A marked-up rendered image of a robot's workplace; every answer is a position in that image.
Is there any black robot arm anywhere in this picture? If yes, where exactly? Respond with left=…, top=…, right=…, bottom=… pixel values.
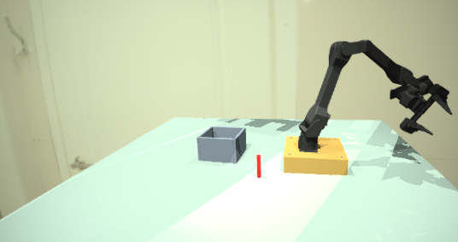
left=298, top=39, right=434, bottom=153

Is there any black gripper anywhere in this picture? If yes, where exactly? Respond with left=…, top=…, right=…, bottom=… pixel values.
left=400, top=84, right=453, bottom=135

